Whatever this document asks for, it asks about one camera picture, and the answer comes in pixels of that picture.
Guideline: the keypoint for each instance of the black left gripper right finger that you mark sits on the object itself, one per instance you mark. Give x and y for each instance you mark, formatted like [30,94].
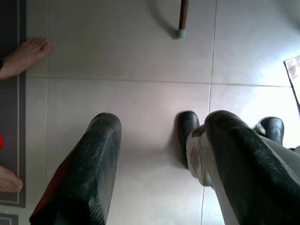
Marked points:
[246,168]

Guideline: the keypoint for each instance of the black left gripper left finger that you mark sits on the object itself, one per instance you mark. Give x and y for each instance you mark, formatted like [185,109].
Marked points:
[89,164]

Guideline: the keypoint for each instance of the grey robot right leg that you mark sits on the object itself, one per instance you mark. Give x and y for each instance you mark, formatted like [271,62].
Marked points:
[288,152]

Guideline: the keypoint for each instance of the black robot right foot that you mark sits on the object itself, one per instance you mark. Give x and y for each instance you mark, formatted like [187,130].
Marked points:
[273,129]

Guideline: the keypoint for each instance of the black robot foot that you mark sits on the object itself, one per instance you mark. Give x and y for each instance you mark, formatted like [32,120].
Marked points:
[273,129]
[187,126]

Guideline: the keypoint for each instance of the white robot left leg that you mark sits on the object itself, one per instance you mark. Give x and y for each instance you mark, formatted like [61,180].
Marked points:
[199,154]

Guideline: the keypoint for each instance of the black robot left foot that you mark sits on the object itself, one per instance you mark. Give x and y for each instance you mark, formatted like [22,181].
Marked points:
[187,126]

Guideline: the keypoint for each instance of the bare person foot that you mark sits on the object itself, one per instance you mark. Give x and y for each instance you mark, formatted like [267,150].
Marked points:
[9,179]
[25,56]

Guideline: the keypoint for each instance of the grey bordered floor mat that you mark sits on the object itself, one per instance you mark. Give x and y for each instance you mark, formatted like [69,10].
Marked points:
[8,220]
[9,117]

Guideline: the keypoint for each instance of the brown table leg grey cap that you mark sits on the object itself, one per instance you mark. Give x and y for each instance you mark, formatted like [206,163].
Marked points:
[183,16]

